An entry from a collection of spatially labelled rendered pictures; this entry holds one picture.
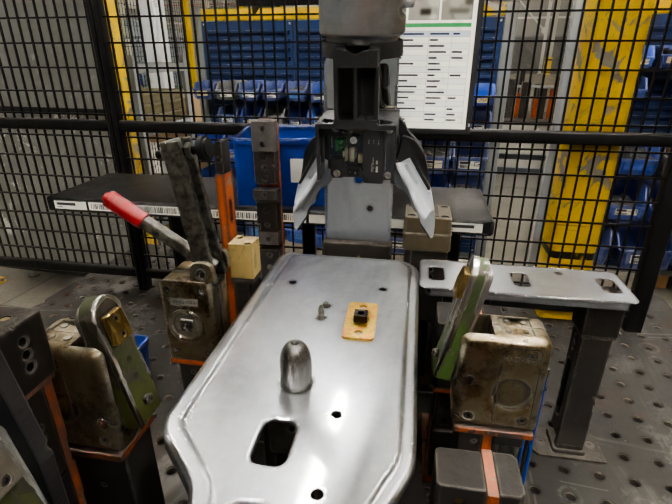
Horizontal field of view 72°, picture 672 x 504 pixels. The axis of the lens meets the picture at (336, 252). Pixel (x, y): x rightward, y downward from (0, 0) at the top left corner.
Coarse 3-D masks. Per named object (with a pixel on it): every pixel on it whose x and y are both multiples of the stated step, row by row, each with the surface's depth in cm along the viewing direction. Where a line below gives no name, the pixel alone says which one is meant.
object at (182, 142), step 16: (160, 144) 51; (176, 144) 50; (192, 144) 52; (208, 144) 52; (176, 160) 51; (192, 160) 54; (208, 160) 52; (176, 176) 52; (192, 176) 55; (176, 192) 53; (192, 192) 53; (192, 208) 53; (208, 208) 56; (192, 224) 54; (208, 224) 57; (192, 240) 55; (208, 240) 58; (192, 256) 56; (208, 256) 55; (224, 272) 59
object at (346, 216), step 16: (336, 192) 79; (352, 192) 79; (368, 192) 78; (384, 192) 78; (336, 208) 80; (352, 208) 80; (384, 208) 79; (336, 224) 81; (352, 224) 81; (368, 224) 80; (384, 224) 80; (368, 240) 82; (384, 240) 81
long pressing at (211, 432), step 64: (320, 256) 75; (256, 320) 57; (320, 320) 57; (384, 320) 57; (192, 384) 46; (256, 384) 46; (320, 384) 46; (384, 384) 46; (192, 448) 38; (320, 448) 39; (384, 448) 39
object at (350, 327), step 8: (352, 304) 60; (360, 304) 60; (368, 304) 60; (376, 304) 60; (352, 312) 59; (360, 312) 57; (368, 312) 59; (376, 312) 59; (352, 320) 57; (360, 320) 56; (368, 320) 57; (376, 320) 57; (344, 328) 55; (352, 328) 55; (360, 328) 55; (368, 328) 55; (344, 336) 54; (352, 336) 54; (360, 336) 54; (368, 336) 54
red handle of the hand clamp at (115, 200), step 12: (108, 192) 56; (108, 204) 56; (120, 204) 56; (132, 204) 56; (120, 216) 56; (132, 216) 56; (144, 216) 56; (144, 228) 56; (156, 228) 56; (168, 228) 58; (168, 240) 56; (180, 240) 57; (180, 252) 57; (216, 264) 57
